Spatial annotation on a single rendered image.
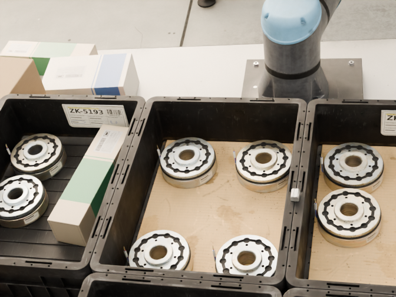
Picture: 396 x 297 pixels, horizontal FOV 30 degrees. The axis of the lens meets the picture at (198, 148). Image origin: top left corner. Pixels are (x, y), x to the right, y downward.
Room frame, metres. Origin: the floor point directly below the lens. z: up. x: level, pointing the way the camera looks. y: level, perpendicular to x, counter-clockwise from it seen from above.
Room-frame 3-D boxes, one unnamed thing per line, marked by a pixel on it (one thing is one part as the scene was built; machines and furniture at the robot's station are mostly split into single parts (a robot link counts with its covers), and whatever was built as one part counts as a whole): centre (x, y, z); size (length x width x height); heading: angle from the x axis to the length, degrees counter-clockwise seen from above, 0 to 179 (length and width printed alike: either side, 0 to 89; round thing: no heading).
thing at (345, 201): (0.76, -0.22, 0.86); 0.05 x 0.05 x 0.01
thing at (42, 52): (1.54, 0.32, 0.73); 0.24 x 0.06 x 0.06; 67
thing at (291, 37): (1.21, -0.24, 0.91); 0.13 x 0.12 x 0.14; 149
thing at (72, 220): (0.95, 0.20, 0.86); 0.24 x 0.06 x 0.06; 153
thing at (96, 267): (0.84, 0.00, 0.92); 0.40 x 0.30 x 0.02; 161
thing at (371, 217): (0.76, -0.22, 0.86); 0.10 x 0.10 x 0.01
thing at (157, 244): (0.76, 0.10, 0.86); 0.05 x 0.05 x 0.01
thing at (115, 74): (1.38, 0.22, 0.74); 0.20 x 0.12 x 0.09; 76
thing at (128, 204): (0.84, 0.00, 0.87); 0.40 x 0.30 x 0.11; 161
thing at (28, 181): (0.96, 0.34, 0.86); 0.10 x 0.10 x 0.01
